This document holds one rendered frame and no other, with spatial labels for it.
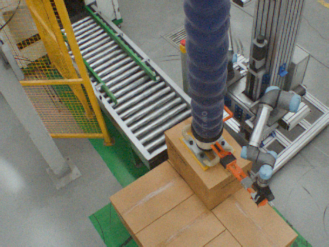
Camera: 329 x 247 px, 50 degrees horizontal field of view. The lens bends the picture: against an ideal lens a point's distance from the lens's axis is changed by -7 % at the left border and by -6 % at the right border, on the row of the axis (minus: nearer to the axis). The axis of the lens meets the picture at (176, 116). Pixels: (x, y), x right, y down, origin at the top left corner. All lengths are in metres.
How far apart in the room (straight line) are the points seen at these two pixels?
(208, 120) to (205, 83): 0.37
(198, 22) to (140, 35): 3.41
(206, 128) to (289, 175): 1.61
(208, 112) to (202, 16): 0.75
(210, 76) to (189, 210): 1.32
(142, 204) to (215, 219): 0.60
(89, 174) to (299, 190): 2.15
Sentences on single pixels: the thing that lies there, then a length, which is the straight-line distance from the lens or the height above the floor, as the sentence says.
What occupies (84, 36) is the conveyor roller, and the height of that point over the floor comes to 0.53.
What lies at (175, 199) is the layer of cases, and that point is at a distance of 3.04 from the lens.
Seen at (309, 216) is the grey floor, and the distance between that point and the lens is 3.69.
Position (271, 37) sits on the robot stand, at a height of 1.58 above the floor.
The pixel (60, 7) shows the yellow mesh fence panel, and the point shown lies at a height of 1.81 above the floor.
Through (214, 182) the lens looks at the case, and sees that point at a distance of 2.65.
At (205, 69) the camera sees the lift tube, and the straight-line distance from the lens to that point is 1.99.
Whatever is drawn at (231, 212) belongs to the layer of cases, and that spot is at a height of 0.54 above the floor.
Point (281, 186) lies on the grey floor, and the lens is 3.76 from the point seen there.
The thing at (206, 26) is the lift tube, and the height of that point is 2.19.
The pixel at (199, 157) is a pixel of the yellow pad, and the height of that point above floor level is 0.97.
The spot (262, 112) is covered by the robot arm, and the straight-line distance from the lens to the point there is 2.30.
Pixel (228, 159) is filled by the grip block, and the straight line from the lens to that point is 2.57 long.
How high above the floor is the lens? 3.32
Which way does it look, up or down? 53 degrees down
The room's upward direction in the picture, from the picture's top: 6 degrees counter-clockwise
